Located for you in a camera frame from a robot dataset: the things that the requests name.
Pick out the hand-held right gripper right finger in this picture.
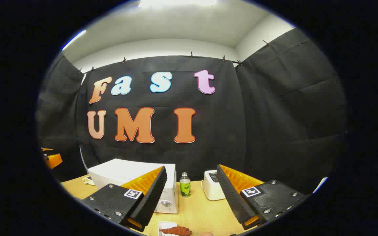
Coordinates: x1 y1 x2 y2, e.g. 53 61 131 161
216 164 307 230

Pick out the brown cooked meat piece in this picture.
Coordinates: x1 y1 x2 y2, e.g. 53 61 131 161
160 226 193 236

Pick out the white curved bar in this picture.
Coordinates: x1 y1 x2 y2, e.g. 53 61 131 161
79 146 89 172

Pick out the white rectangular dish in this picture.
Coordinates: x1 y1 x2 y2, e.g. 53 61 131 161
158 221 179 236

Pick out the green label plastic bottle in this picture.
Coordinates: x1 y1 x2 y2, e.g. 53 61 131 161
179 172 191 197

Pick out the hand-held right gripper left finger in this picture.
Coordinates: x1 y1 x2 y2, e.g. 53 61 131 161
81 166 168 232

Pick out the white microwave oven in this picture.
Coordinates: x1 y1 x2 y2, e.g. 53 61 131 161
87 158 179 214

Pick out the white toaster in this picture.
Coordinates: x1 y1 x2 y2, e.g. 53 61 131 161
202 170 226 201

